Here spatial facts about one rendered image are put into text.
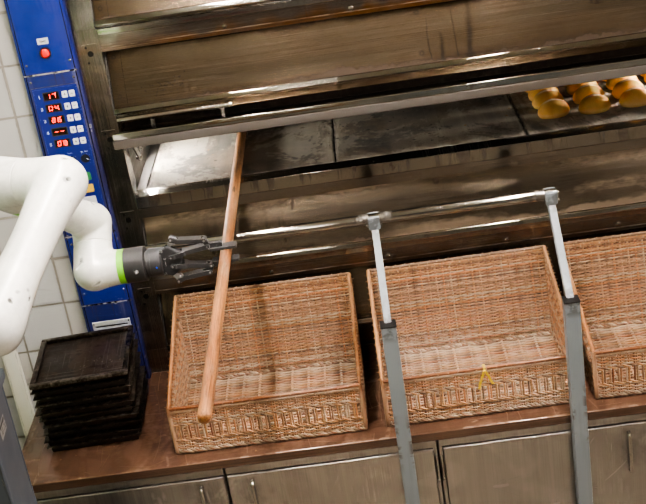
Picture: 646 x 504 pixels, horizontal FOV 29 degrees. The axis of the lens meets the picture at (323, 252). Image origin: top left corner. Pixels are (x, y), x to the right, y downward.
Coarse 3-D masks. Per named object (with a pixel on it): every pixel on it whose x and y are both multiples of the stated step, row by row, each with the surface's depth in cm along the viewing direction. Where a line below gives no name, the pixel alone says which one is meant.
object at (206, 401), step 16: (240, 144) 395; (240, 160) 383; (240, 176) 373; (224, 224) 341; (224, 240) 330; (224, 256) 320; (224, 272) 312; (224, 288) 305; (224, 304) 298; (208, 336) 284; (208, 352) 276; (208, 368) 270; (208, 384) 264; (208, 400) 258; (208, 416) 254
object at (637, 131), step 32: (576, 128) 374; (608, 128) 370; (640, 128) 369; (352, 160) 377; (384, 160) 373; (416, 160) 372; (448, 160) 372; (480, 160) 372; (160, 192) 376; (192, 192) 375; (224, 192) 375
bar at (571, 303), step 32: (544, 192) 337; (320, 224) 339; (352, 224) 339; (384, 288) 333; (384, 320) 330; (576, 320) 327; (384, 352) 330; (576, 352) 331; (576, 384) 335; (576, 416) 339; (576, 448) 344; (416, 480) 347; (576, 480) 350
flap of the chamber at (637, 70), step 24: (528, 72) 362; (600, 72) 346; (624, 72) 346; (360, 96) 364; (432, 96) 348; (456, 96) 348; (480, 96) 348; (192, 120) 367; (264, 120) 350; (288, 120) 350; (312, 120) 350; (120, 144) 352; (144, 144) 352
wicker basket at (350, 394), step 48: (240, 288) 384; (288, 288) 384; (336, 288) 384; (192, 336) 388; (240, 336) 387; (288, 336) 387; (336, 336) 387; (192, 384) 388; (240, 384) 383; (288, 384) 379; (336, 384) 375; (192, 432) 363; (240, 432) 352; (288, 432) 352; (336, 432) 352
